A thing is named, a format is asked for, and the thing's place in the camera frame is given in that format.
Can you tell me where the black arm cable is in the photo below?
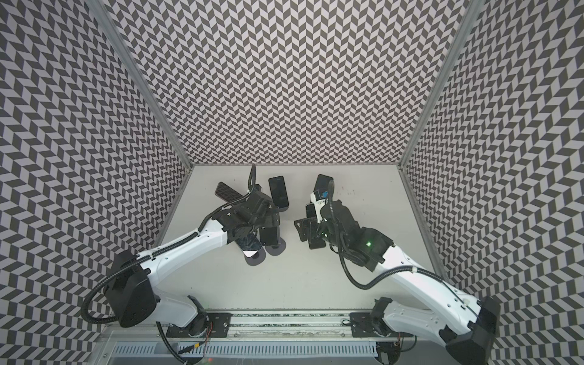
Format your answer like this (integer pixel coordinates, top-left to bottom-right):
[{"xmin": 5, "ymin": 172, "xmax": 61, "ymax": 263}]
[
  {"xmin": 326, "ymin": 179, "xmax": 446, "ymax": 291},
  {"xmin": 81, "ymin": 165, "xmax": 257, "ymax": 325}
]

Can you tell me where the grey stand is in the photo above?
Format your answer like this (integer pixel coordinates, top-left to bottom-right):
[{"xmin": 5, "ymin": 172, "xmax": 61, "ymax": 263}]
[
  {"xmin": 265, "ymin": 238, "xmax": 287, "ymax": 256},
  {"xmin": 244, "ymin": 249, "xmax": 266, "ymax": 266}
]

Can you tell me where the white ventilation grille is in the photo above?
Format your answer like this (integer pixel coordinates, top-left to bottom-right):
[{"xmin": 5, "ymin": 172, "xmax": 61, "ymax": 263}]
[{"xmin": 112, "ymin": 341, "xmax": 378, "ymax": 359}]

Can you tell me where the purple phone stand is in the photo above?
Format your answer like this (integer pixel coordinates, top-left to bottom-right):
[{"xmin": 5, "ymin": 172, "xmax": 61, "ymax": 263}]
[{"xmin": 236, "ymin": 234, "xmax": 262, "ymax": 259}]

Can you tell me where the grey stand front right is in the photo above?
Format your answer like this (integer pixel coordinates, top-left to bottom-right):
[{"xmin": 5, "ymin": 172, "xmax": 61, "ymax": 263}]
[{"xmin": 265, "ymin": 238, "xmax": 287, "ymax": 256}]

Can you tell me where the grey stand front left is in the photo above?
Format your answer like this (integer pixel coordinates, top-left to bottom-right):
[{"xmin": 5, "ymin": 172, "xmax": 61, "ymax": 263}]
[{"xmin": 244, "ymin": 249, "xmax": 266, "ymax": 266}]

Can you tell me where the black phone stand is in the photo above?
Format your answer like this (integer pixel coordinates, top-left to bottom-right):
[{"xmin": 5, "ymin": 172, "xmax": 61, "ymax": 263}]
[{"xmin": 259, "ymin": 227, "xmax": 280, "ymax": 246}]

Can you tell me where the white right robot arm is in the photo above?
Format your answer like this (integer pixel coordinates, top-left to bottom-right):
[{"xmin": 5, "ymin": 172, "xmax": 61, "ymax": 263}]
[{"xmin": 294, "ymin": 200, "xmax": 500, "ymax": 364}]

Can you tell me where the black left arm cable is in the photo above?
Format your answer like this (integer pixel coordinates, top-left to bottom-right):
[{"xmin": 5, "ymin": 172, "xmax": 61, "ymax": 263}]
[{"xmin": 81, "ymin": 165, "xmax": 257, "ymax": 325}]

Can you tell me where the black phone on black stand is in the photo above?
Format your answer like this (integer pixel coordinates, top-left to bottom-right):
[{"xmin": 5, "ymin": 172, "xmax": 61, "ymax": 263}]
[{"xmin": 305, "ymin": 203, "xmax": 316, "ymax": 218}]

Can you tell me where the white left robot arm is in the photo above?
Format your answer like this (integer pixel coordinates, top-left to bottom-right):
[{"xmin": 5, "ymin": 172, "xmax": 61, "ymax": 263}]
[{"xmin": 103, "ymin": 192, "xmax": 280, "ymax": 328}]

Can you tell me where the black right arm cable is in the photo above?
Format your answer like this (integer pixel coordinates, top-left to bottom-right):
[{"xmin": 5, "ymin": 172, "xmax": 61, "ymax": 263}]
[{"xmin": 326, "ymin": 179, "xmax": 446, "ymax": 291}]

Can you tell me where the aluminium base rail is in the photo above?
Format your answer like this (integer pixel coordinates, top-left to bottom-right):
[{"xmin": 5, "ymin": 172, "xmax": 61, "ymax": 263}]
[{"xmin": 163, "ymin": 309, "xmax": 412, "ymax": 341}]

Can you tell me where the black phone back right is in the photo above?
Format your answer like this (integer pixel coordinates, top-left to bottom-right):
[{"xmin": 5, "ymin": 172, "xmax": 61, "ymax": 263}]
[{"xmin": 313, "ymin": 174, "xmax": 334, "ymax": 191}]

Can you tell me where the phone reflecting pattern far left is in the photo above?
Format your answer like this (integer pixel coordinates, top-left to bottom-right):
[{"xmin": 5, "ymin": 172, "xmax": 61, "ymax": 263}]
[{"xmin": 214, "ymin": 182, "xmax": 243, "ymax": 203}]

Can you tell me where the black phone back centre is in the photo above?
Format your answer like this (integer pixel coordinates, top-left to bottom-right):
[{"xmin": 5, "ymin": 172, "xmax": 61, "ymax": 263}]
[{"xmin": 269, "ymin": 176, "xmax": 290, "ymax": 211}]

